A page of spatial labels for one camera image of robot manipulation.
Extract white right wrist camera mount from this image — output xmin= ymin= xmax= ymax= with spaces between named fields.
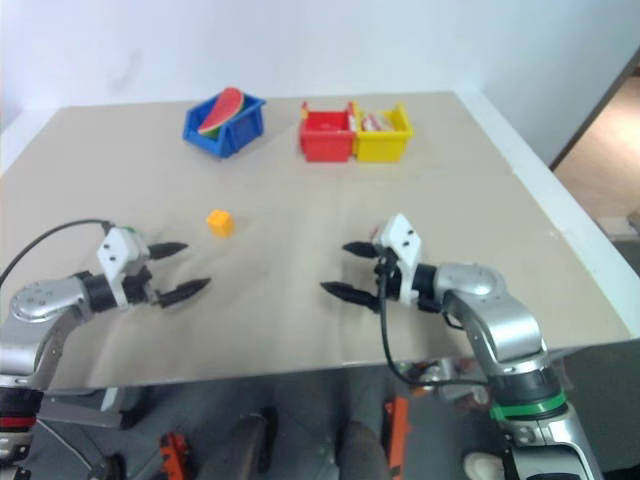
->
xmin=372 ymin=213 xmax=425 ymax=304

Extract brown wooden door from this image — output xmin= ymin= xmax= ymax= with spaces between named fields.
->
xmin=549 ymin=43 xmax=640 ymax=172

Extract small orange cube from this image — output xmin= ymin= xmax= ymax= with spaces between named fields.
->
xmin=206 ymin=208 xmax=236 ymax=239

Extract red plastic bin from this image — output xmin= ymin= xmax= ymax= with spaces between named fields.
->
xmin=298 ymin=100 xmax=358 ymax=164

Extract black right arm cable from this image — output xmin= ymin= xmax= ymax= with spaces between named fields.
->
xmin=375 ymin=257 xmax=494 ymax=389

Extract silver metal bracket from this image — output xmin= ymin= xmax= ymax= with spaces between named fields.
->
xmin=399 ymin=356 xmax=495 ymax=414

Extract yellow plastic bin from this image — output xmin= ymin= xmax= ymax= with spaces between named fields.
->
xmin=348 ymin=101 xmax=416 ymax=164

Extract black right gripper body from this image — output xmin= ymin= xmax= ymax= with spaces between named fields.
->
xmin=373 ymin=248 xmax=403 ymax=301

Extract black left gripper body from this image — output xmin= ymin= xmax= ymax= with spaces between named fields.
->
xmin=119 ymin=249 xmax=162 ymax=308

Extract red and white packets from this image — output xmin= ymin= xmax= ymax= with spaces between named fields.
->
xmin=357 ymin=111 xmax=397 ymax=133

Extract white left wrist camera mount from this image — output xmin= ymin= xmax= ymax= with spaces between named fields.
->
xmin=96 ymin=226 xmax=151 ymax=308

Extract toy watermelon slice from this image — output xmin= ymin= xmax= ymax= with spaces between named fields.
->
xmin=197 ymin=87 xmax=246 ymax=138

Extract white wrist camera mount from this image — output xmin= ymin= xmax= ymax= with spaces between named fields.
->
xmin=372 ymin=213 xmax=425 ymax=304
xmin=96 ymin=226 xmax=151 ymax=308

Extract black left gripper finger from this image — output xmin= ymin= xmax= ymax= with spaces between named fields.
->
xmin=149 ymin=241 xmax=190 ymax=261
xmin=157 ymin=277 xmax=213 ymax=309

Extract orange clamp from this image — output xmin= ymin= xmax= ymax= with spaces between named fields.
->
xmin=381 ymin=396 xmax=412 ymax=480
xmin=158 ymin=431 xmax=194 ymax=480

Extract blue plastic bin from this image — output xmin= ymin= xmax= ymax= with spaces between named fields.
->
xmin=181 ymin=91 xmax=267 ymax=159

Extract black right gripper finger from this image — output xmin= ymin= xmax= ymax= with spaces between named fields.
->
xmin=341 ymin=241 xmax=381 ymax=259
xmin=320 ymin=281 xmax=382 ymax=314

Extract grey metal bracket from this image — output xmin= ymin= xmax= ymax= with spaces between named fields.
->
xmin=40 ymin=385 xmax=147 ymax=430

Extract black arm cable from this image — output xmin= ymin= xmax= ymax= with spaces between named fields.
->
xmin=375 ymin=257 xmax=494 ymax=389
xmin=0 ymin=218 xmax=112 ymax=287

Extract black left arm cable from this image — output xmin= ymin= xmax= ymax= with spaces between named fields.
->
xmin=0 ymin=218 xmax=112 ymax=287

